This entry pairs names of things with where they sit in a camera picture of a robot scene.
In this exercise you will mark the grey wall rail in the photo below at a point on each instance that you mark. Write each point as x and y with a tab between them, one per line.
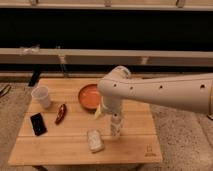
105	57

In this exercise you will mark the black smartphone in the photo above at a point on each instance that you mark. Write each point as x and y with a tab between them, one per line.
38	124

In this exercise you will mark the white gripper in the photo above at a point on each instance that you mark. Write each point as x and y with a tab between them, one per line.
108	106

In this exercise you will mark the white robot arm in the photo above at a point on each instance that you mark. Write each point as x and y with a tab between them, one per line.
191	92

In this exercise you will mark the small white bottle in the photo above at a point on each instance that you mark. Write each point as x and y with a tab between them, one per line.
115	125

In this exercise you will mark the white plastic cup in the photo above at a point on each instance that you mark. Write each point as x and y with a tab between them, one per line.
41	95

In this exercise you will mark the wooden table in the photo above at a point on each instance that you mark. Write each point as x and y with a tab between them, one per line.
66	143

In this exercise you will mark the orange bowl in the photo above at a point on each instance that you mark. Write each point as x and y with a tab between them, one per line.
89	97

